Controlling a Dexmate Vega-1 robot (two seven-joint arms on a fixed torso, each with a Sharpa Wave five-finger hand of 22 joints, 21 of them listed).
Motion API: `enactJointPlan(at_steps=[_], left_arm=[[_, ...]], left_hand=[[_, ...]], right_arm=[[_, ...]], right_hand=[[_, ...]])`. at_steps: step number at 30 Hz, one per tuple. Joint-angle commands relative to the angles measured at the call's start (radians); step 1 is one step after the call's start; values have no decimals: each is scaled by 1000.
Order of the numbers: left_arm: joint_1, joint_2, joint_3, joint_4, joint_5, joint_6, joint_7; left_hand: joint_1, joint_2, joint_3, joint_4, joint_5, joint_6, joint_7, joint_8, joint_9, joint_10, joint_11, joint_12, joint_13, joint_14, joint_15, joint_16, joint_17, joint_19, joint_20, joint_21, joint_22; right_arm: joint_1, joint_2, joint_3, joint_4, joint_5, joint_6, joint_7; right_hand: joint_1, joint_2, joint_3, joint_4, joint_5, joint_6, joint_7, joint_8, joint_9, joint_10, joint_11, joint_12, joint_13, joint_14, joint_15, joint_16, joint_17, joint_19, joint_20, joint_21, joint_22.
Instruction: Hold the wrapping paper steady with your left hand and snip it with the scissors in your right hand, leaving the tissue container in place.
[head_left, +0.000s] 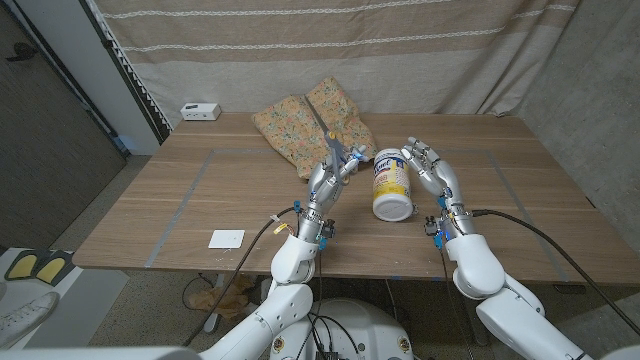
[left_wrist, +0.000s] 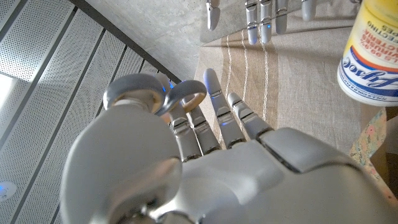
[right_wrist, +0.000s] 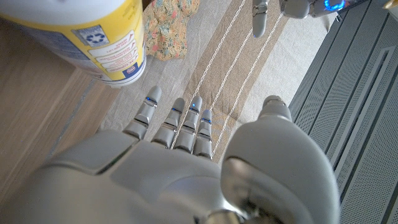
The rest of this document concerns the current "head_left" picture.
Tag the perforated metal rail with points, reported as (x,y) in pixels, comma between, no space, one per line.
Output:
(131,80)

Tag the grey scissors with tan grips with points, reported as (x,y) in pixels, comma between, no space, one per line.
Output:
(320,120)

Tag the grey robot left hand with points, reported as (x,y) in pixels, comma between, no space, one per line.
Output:
(322,187)

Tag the dark grey door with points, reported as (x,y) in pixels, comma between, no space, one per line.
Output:
(50,150)

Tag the yellow black foot pad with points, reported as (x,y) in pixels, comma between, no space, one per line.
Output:
(56,265)
(22,266)

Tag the floral patterned cloth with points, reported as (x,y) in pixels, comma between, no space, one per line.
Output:
(290,130)

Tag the crumpled brown paper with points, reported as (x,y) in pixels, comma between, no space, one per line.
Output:
(220,300)

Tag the metal table leg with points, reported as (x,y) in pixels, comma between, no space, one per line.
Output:
(212,320)

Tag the white sneaker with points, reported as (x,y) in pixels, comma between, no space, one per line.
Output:
(27,315)

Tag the beige striped curtain backdrop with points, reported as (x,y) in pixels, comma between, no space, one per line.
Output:
(350,50)

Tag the white yellow wipes canister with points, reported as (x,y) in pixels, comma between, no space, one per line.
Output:
(392,190)

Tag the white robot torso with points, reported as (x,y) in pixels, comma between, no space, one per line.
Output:
(370,325)

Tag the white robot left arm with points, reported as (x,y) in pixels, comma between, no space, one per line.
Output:
(290,305)

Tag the white power strip box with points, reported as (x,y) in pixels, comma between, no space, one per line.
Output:
(200,111)

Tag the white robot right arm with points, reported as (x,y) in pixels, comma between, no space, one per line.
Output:
(475,265)

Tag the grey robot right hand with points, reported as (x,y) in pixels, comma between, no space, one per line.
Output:
(445,182)

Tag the white paper slip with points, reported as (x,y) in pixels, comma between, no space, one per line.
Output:
(226,239)

